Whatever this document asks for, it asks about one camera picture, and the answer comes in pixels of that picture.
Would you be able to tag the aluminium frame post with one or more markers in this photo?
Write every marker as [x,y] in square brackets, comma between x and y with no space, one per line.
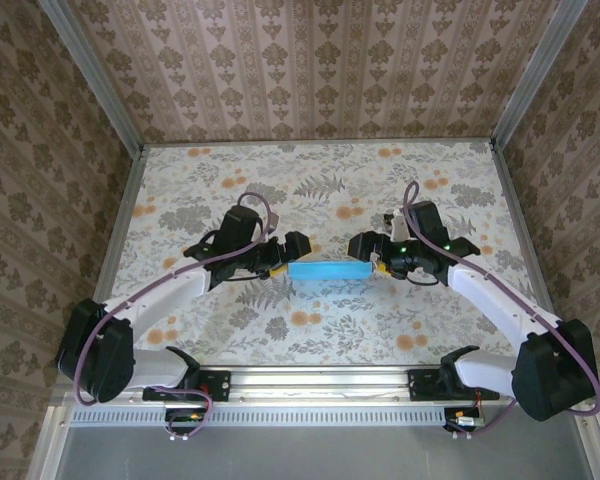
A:
[525,75]
[95,80]

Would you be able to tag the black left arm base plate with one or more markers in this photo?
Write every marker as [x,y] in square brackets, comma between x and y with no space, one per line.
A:
[220,385]

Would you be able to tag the floral patterned table cover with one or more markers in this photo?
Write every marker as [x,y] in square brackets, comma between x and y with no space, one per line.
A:
[330,170]

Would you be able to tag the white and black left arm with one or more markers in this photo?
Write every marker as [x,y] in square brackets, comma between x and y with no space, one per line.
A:
[150,300]

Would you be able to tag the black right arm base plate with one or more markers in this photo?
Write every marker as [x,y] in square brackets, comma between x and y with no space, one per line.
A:
[422,387]

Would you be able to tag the blue and white paper box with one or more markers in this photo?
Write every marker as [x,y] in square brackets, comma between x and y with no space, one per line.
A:
[330,271]

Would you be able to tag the aluminium back rail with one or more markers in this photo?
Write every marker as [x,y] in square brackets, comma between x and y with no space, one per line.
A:
[330,141]

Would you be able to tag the small black electronics board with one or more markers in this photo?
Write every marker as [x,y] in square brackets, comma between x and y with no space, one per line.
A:
[465,420]
[185,419]

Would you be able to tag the aluminium front rail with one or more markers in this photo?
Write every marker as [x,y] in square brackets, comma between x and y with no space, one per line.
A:
[320,385]

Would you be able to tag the aluminium side rail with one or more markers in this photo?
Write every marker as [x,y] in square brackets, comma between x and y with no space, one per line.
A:
[115,240]
[532,240]

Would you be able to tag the grey metal panel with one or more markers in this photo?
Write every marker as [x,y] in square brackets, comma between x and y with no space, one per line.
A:
[330,455]

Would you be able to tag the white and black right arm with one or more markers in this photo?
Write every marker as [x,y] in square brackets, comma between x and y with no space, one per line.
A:
[500,300]

